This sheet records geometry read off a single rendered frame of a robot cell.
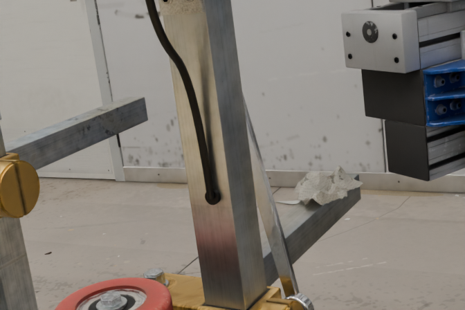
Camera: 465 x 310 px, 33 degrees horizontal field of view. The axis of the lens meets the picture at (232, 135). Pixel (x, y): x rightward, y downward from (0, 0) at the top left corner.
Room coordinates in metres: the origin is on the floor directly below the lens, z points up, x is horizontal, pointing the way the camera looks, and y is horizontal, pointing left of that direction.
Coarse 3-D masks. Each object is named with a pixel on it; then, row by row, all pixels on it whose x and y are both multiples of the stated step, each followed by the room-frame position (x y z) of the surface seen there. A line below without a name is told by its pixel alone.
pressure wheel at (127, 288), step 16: (96, 288) 0.51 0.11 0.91; (112, 288) 0.51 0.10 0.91; (128, 288) 0.50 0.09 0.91; (144, 288) 0.50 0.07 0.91; (160, 288) 0.49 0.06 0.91; (64, 304) 0.49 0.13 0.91; (80, 304) 0.49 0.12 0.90; (96, 304) 0.48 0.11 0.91; (112, 304) 0.47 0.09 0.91; (128, 304) 0.48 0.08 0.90; (144, 304) 0.47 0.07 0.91; (160, 304) 0.47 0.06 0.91
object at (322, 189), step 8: (336, 168) 0.79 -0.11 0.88; (312, 176) 0.80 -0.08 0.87; (320, 176) 0.77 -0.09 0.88; (328, 176) 0.78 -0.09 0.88; (336, 176) 0.78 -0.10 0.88; (344, 176) 0.78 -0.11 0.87; (304, 184) 0.78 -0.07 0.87; (312, 184) 0.76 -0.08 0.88; (320, 184) 0.77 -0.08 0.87; (328, 184) 0.78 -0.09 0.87; (336, 184) 0.76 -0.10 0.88; (344, 184) 0.77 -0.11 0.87; (352, 184) 0.78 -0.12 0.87; (360, 184) 0.78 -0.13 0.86; (304, 192) 0.76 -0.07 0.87; (312, 192) 0.75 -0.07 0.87; (320, 192) 0.74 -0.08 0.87; (328, 192) 0.77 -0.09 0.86; (336, 192) 0.75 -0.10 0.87; (344, 192) 0.75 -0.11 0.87; (304, 200) 0.75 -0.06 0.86; (320, 200) 0.74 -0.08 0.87; (328, 200) 0.74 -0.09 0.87
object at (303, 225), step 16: (352, 176) 0.82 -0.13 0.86; (352, 192) 0.81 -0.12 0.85; (304, 208) 0.74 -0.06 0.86; (320, 208) 0.74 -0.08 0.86; (336, 208) 0.77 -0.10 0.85; (288, 224) 0.70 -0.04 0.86; (304, 224) 0.70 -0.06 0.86; (320, 224) 0.73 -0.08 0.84; (288, 240) 0.67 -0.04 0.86; (304, 240) 0.70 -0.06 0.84; (272, 256) 0.64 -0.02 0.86; (272, 272) 0.64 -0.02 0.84
